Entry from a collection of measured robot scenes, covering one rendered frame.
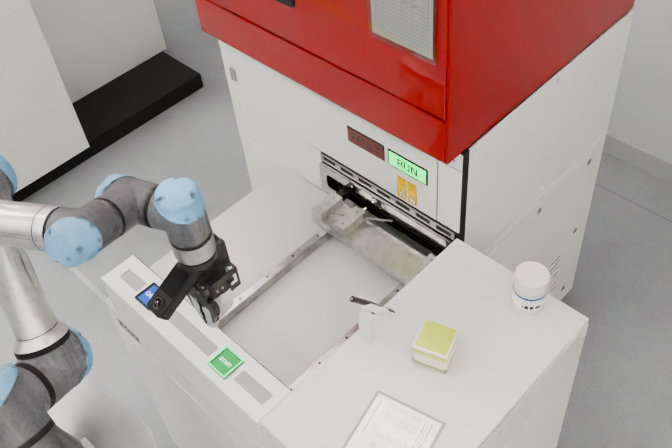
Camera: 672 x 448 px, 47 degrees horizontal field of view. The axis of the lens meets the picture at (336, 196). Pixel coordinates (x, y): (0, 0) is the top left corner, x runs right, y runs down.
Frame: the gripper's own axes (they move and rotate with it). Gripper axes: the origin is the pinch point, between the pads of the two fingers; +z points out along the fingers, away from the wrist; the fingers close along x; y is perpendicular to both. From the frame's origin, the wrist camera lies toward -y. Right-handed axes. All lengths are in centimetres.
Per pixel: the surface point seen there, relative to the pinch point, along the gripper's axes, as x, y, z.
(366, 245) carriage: 4, 48, 23
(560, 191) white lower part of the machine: -15, 106, 36
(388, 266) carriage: -4, 47, 23
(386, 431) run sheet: -35.2, 11.2, 13.9
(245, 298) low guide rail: 17.2, 18.7, 25.7
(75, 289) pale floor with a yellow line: 131, 10, 111
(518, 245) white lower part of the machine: -15, 86, 42
